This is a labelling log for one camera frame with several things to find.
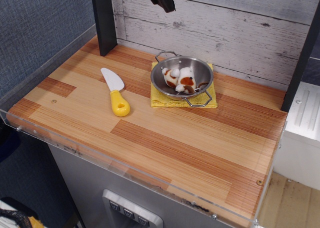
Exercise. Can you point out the white ridged appliance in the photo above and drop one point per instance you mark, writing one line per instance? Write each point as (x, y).
(298, 156)

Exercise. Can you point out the black right vertical post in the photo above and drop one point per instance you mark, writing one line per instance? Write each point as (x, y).
(302, 61)

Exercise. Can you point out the silver button control panel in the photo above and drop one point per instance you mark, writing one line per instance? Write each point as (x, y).
(125, 213)

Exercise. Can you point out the white brown plush dog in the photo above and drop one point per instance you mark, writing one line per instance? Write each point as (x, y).
(182, 80)

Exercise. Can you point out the clear acrylic table guard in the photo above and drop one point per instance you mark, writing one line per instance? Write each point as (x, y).
(222, 155)

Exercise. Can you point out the steel two-handled bowl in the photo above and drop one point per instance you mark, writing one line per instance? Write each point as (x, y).
(203, 73)

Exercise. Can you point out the grey cabinet front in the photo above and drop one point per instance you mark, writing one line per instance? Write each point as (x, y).
(87, 177)

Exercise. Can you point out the yellow handled white knife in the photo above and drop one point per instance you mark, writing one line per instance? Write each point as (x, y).
(119, 105)

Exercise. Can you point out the yellow folded cloth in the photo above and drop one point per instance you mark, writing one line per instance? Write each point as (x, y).
(159, 100)

